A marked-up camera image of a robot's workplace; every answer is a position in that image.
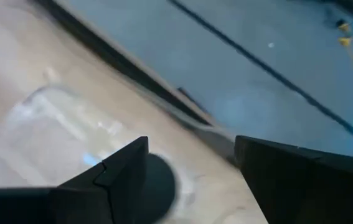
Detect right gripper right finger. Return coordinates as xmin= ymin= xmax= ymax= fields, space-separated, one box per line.
xmin=234 ymin=135 xmax=353 ymax=224

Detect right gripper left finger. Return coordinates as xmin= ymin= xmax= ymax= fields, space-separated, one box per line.
xmin=0 ymin=136 xmax=149 ymax=224

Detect black-capped jar white contents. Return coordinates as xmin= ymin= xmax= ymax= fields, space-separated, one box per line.
xmin=141 ymin=153 xmax=195 ymax=224

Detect clear plastic tray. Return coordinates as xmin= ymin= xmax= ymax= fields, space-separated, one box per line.
xmin=0 ymin=82 xmax=146 ymax=189

